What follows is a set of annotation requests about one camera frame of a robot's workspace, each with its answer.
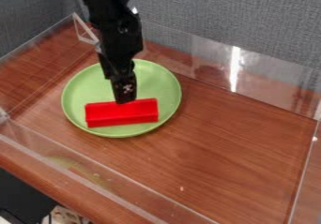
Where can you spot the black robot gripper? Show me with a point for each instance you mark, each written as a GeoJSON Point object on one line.
{"type": "Point", "coordinates": [118, 24]}

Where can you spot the red rectangular block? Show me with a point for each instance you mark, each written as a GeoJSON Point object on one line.
{"type": "Point", "coordinates": [106, 114]}

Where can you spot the green round plate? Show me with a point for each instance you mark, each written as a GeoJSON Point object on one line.
{"type": "Point", "coordinates": [88, 87]}

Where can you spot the black box under table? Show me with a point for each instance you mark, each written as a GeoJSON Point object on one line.
{"type": "Point", "coordinates": [22, 200]}

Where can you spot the clear acrylic enclosure wall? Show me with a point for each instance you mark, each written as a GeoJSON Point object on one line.
{"type": "Point", "coordinates": [234, 160]}

